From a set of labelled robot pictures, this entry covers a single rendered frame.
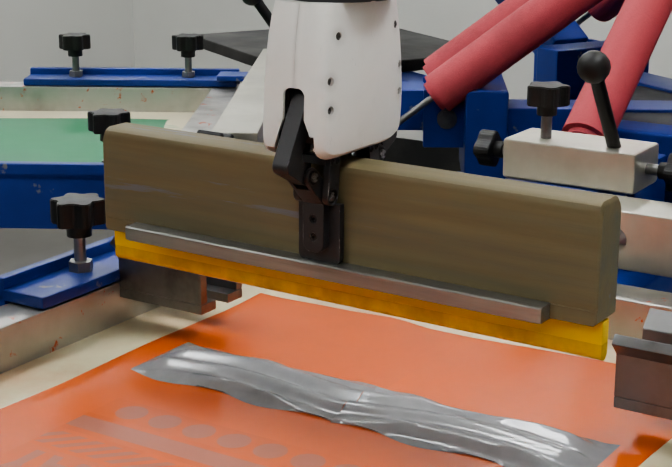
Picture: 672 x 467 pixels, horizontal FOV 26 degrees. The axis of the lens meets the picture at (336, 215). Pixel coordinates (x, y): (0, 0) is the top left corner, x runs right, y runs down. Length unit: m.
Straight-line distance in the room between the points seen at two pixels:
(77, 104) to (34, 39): 4.12
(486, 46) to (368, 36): 0.77
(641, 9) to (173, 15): 5.04
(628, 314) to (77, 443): 0.44
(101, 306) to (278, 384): 0.20
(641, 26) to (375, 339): 0.54
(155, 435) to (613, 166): 0.49
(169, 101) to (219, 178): 1.07
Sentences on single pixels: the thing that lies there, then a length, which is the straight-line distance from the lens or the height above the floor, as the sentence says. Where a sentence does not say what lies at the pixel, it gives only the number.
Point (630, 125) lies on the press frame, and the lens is 1.52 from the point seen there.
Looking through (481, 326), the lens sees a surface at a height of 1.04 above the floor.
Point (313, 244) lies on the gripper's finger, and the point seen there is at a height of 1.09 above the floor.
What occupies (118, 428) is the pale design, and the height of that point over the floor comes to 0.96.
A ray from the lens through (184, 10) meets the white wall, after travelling 6.46.
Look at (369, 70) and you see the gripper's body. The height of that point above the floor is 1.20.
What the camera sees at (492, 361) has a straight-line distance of 1.11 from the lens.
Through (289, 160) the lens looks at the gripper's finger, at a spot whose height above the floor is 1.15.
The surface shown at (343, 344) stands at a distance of 1.14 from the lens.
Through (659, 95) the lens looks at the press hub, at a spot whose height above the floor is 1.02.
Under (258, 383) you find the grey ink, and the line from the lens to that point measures 1.05.
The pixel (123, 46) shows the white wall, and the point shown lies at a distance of 6.61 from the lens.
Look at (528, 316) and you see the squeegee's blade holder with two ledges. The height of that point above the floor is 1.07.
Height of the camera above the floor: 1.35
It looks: 15 degrees down
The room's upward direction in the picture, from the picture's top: straight up
